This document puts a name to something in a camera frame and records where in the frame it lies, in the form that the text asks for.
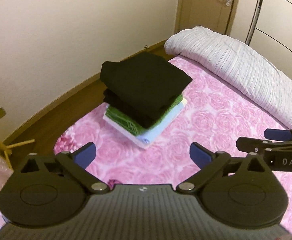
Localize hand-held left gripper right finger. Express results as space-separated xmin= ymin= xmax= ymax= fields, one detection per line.
xmin=177 ymin=142 xmax=267 ymax=195

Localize white wardrobe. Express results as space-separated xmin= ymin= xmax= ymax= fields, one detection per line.
xmin=231 ymin=0 xmax=292 ymax=83

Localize black knit garment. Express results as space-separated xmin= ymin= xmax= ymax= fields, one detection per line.
xmin=103 ymin=87 xmax=184 ymax=128

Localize brown wooden door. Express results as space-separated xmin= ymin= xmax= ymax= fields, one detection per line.
xmin=174 ymin=0 xmax=242 ymax=34

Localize green folded garment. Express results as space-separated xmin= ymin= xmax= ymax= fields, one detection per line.
xmin=105 ymin=95 xmax=184 ymax=135

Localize pink rose-pattern bedsheet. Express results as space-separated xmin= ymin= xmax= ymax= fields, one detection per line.
xmin=53 ymin=55 xmax=292 ymax=188

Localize yellow wooden stand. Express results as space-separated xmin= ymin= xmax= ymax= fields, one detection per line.
xmin=0 ymin=131 xmax=35 ymax=170

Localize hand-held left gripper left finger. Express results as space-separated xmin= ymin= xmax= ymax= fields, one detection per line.
xmin=21 ymin=142 xmax=109 ymax=195

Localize white striped duvet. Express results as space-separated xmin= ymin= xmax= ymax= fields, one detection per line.
xmin=164 ymin=26 xmax=292 ymax=127

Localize metal wardrobe handle bar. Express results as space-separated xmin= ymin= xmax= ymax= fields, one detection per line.
xmin=244 ymin=0 xmax=267 ymax=45

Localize light blue folded garment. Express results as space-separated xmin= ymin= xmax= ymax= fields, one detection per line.
xmin=136 ymin=104 xmax=186 ymax=145

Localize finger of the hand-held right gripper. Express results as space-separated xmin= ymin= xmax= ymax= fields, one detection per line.
xmin=236 ymin=137 xmax=292 ymax=155
xmin=264 ymin=128 xmax=292 ymax=142

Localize white folded garment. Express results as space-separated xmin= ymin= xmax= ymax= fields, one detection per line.
xmin=103 ymin=114 xmax=151 ymax=150

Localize black pants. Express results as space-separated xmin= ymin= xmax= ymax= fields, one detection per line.
xmin=100 ymin=55 xmax=193 ymax=100

